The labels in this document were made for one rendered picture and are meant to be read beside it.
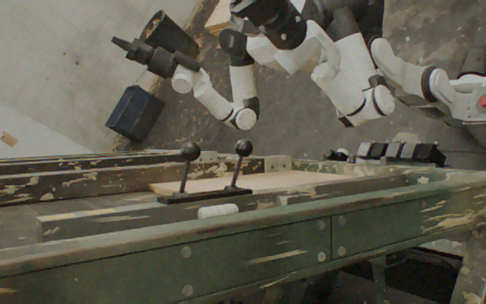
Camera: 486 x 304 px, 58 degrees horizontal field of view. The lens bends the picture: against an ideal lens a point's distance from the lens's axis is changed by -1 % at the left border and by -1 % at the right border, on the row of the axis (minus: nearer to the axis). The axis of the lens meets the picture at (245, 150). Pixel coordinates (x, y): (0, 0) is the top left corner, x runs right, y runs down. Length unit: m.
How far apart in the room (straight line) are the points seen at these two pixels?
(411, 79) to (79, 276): 1.47
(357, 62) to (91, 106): 5.63
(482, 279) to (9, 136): 4.52
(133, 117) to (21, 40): 1.80
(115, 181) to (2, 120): 3.77
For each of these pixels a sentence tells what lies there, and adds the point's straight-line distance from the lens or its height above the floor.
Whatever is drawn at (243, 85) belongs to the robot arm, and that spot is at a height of 1.21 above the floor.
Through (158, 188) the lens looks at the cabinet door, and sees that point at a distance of 1.30.
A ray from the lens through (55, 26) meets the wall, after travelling 6.55.
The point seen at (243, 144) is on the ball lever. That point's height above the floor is 1.45.
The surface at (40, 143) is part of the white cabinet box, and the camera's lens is 5.10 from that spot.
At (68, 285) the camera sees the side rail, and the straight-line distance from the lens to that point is 0.56.
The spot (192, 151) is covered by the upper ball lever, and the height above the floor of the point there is 1.54.
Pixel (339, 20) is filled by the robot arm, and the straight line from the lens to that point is 1.21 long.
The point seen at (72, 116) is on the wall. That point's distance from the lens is 6.54.
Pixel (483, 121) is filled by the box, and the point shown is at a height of 0.93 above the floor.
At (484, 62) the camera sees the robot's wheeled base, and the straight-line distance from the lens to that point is 2.26.
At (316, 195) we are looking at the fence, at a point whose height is 1.18.
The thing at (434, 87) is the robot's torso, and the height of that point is 0.64.
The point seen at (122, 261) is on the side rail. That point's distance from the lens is 0.57.
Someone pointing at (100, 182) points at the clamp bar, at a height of 1.50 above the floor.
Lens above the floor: 1.89
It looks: 31 degrees down
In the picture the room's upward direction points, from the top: 56 degrees counter-clockwise
